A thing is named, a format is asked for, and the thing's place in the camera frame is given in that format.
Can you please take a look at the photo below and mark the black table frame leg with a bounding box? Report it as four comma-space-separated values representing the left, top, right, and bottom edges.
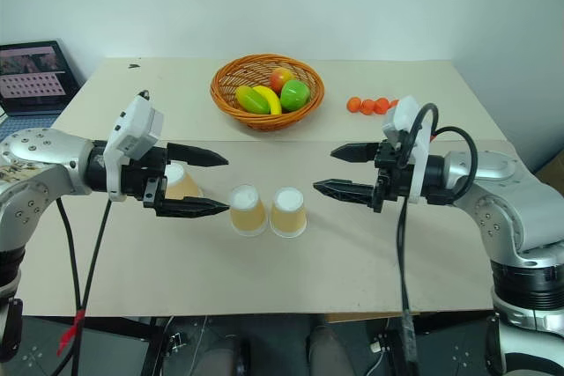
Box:
139, 315, 178, 376

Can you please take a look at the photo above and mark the tan paper cup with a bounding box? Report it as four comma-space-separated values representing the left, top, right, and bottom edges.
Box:
269, 187, 308, 240
228, 184, 269, 237
163, 161, 205, 202

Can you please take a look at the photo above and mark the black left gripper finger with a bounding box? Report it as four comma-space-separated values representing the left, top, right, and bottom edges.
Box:
166, 143, 231, 169
156, 196, 232, 219

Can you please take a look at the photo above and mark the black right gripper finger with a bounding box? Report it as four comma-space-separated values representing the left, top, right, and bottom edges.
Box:
312, 178, 379, 208
330, 142, 380, 165

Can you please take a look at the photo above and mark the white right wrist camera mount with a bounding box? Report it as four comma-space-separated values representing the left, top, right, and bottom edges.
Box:
381, 94, 435, 205

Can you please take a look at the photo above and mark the yellow toy banana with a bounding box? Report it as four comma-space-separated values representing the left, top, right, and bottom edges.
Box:
251, 85, 284, 116

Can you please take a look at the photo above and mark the green toy apple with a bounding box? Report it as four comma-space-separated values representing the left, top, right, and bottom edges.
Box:
279, 78, 312, 114

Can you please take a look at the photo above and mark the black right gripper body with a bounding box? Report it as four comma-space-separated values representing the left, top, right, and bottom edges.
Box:
372, 138, 418, 214

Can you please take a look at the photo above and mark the red tape strip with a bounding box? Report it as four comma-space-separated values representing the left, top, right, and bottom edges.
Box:
56, 310, 87, 358

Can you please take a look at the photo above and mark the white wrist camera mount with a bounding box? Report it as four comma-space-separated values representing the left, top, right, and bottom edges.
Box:
101, 92, 166, 203
381, 94, 435, 205

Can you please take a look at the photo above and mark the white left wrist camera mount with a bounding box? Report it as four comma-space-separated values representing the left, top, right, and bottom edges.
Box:
101, 92, 166, 203

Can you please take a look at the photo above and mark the orange wicker basket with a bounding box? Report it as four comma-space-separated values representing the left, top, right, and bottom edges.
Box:
210, 54, 327, 133

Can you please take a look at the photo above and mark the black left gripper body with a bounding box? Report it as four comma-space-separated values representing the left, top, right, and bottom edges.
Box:
118, 143, 172, 210

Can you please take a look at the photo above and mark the laptop screen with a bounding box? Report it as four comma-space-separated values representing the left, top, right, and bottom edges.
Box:
0, 39, 85, 118

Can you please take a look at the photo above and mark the green yellow toy mango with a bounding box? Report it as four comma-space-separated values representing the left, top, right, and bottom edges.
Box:
234, 85, 271, 114

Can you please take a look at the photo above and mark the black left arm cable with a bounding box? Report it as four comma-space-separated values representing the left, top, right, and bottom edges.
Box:
55, 197, 85, 376
41, 199, 112, 376

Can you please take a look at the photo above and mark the red yellow toy apple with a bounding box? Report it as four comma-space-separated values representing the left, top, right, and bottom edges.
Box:
269, 67, 297, 95

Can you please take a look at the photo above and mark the long black right wrist cable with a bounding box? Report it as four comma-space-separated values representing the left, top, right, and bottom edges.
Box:
395, 102, 441, 376

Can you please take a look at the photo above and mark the short black right arm cable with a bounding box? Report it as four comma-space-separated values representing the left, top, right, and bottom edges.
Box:
434, 125, 480, 203

